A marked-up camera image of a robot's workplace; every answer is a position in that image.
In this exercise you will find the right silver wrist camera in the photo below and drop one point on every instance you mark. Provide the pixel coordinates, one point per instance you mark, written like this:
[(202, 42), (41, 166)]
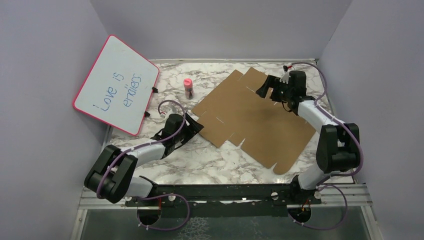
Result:
[(285, 78)]

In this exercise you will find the aluminium frame rail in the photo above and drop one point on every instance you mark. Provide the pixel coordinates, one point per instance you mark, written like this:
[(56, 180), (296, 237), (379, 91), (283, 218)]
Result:
[(277, 200)]

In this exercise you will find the pink-capped clear bottle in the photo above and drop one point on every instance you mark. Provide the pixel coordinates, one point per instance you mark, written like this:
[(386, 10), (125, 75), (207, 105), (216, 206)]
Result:
[(188, 88)]

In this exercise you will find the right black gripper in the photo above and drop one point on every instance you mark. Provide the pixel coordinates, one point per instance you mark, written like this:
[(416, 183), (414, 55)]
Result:
[(272, 82)]

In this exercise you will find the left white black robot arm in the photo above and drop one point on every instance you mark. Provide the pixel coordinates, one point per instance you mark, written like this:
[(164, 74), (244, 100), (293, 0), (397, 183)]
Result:
[(112, 175)]

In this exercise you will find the pink-framed whiteboard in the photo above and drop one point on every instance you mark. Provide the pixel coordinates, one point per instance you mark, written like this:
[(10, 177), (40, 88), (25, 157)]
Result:
[(118, 88)]

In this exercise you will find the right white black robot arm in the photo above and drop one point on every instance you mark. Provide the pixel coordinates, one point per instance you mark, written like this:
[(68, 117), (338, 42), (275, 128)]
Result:
[(338, 149)]

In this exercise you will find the brown cardboard box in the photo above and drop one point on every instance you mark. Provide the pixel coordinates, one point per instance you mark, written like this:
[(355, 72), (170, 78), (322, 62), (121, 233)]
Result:
[(265, 131)]

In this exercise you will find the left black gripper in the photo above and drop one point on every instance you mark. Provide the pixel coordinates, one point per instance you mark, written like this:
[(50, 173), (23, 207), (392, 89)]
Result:
[(192, 128)]

